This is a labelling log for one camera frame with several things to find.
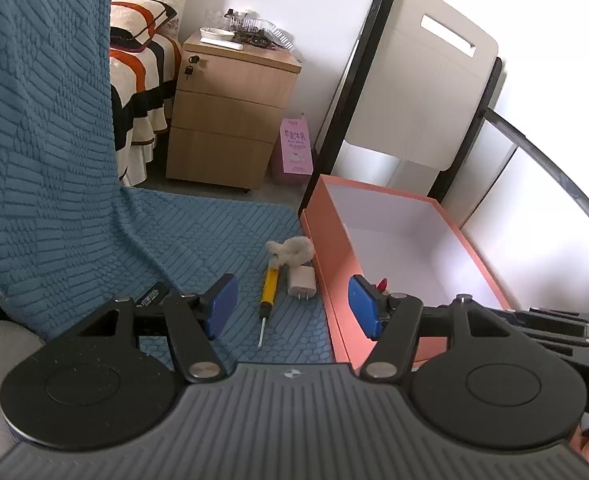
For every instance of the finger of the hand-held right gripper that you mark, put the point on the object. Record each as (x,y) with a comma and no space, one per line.
(564,327)

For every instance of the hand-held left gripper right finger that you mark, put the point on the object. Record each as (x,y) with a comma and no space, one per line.
(364,310)

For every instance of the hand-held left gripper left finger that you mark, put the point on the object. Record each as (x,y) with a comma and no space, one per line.
(222,305)

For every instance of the orange cardboard box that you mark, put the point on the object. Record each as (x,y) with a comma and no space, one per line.
(334,270)

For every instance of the yellow screwdriver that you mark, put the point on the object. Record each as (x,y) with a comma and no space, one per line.
(269,287)

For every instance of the white charger plug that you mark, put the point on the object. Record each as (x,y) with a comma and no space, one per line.
(302,281)

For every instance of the small red object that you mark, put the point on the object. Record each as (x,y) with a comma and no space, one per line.
(382,285)

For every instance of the beige plush toy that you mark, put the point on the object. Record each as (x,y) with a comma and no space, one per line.
(292,252)

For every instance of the white cabinet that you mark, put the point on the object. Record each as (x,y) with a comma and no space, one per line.
(524,220)

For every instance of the grey curved pipe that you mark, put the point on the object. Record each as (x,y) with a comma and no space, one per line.
(549,160)

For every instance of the pink carton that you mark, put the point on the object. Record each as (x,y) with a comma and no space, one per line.
(294,145)

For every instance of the wooden nightstand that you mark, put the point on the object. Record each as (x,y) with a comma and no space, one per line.
(224,110)

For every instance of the large white filament spool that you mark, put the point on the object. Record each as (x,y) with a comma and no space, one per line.
(347,100)

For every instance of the white panel board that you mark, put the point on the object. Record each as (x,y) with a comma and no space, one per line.
(424,95)

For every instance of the blue textured blanket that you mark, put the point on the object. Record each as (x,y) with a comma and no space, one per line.
(49,160)

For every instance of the striped bed blanket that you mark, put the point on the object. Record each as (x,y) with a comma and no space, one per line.
(139,90)

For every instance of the key in nightstand lock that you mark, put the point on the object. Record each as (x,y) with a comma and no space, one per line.
(190,68)

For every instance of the white flat remote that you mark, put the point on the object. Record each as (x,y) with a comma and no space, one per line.
(222,44)

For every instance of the white dish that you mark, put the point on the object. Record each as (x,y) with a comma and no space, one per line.
(217,34)

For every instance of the clear plastic tray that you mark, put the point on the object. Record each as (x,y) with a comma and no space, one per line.
(280,38)

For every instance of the striped pillow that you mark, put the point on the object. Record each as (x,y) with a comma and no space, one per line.
(139,17)

